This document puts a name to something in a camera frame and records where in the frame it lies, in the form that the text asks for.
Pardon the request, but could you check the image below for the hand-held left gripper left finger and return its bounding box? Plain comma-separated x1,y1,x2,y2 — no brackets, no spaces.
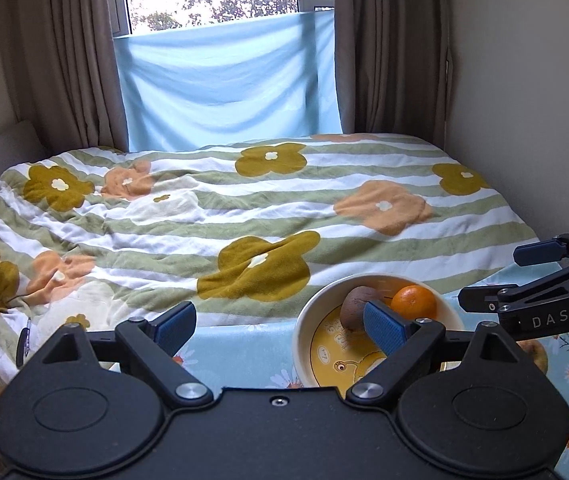
19,301,215,409

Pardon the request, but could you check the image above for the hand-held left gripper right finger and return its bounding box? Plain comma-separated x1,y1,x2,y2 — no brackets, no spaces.
345,300,533,409

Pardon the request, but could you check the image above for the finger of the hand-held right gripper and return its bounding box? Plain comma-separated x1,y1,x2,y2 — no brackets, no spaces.
513,222,569,267
458,257,569,344

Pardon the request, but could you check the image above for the brown kiwi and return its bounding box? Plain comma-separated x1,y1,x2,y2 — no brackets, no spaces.
340,286,380,331

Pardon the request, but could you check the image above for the orange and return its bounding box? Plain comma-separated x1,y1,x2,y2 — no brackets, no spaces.
391,285,438,322

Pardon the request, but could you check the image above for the wrinkled yellow apple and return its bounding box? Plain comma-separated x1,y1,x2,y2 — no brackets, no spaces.
517,338,550,373

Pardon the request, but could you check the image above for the cream bowl with yellow print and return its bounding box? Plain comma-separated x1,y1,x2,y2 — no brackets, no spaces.
293,272,461,391

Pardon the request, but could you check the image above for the blue daisy tablecloth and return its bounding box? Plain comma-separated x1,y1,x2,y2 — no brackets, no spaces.
164,260,569,471

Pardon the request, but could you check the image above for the floral striped blanket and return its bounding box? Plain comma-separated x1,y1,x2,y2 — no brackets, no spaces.
0,132,540,396

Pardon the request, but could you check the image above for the light blue window cloth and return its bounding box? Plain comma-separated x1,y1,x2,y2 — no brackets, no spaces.
113,9,343,153

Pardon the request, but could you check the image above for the brown curtain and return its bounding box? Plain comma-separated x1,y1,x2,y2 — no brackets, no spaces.
0,0,130,153
334,0,452,143

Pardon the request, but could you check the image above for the white wall conduit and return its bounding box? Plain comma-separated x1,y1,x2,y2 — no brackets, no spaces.
444,47,453,143

